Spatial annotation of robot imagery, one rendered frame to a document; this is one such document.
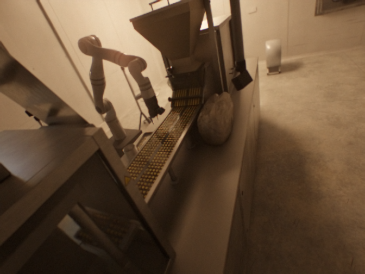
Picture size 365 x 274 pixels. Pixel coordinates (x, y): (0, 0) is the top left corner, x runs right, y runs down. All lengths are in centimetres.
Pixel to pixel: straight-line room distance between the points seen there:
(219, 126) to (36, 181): 85
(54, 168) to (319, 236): 164
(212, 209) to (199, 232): 11
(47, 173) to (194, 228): 59
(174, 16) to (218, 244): 102
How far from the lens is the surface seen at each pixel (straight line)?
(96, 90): 131
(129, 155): 117
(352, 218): 187
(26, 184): 36
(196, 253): 76
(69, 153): 37
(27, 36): 341
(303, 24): 483
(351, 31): 504
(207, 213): 82
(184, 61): 127
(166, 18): 112
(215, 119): 103
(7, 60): 49
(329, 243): 172
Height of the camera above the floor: 148
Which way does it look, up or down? 32 degrees down
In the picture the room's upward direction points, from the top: 19 degrees counter-clockwise
